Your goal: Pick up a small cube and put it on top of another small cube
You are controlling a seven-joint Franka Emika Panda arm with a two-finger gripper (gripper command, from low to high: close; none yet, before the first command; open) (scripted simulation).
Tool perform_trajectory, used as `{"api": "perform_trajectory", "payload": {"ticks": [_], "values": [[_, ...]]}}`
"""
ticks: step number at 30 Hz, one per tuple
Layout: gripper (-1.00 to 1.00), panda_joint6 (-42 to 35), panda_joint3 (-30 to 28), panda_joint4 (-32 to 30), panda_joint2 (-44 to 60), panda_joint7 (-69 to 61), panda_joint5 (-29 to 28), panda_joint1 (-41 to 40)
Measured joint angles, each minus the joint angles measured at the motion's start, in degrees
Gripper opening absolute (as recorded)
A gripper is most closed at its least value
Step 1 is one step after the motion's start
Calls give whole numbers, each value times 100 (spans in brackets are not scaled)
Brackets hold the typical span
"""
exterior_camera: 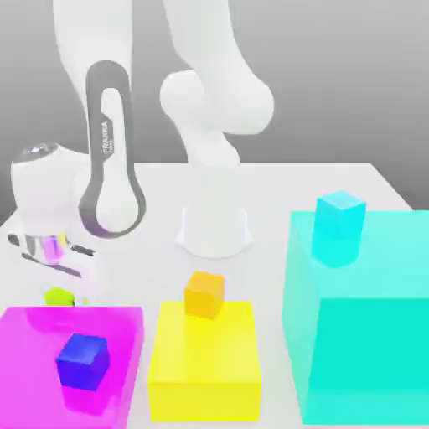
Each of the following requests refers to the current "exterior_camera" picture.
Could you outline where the small blue cube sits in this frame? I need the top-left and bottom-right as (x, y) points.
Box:
(54, 333), (111, 392)

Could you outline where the small cyan cube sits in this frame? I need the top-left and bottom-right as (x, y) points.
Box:
(311, 189), (367, 269)

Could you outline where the small orange cube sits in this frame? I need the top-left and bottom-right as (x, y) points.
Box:
(183, 271), (226, 321)

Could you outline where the large turquoise box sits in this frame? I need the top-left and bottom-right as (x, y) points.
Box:
(281, 209), (429, 426)

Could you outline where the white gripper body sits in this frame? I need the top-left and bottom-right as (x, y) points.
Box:
(20, 246), (109, 297)

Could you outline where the large magenta box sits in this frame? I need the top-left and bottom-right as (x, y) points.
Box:
(0, 305), (146, 429)

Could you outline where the small lime green cube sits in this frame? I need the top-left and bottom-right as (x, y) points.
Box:
(44, 287), (88, 308)

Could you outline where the large yellow box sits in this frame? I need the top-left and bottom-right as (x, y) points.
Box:
(147, 300), (263, 422)

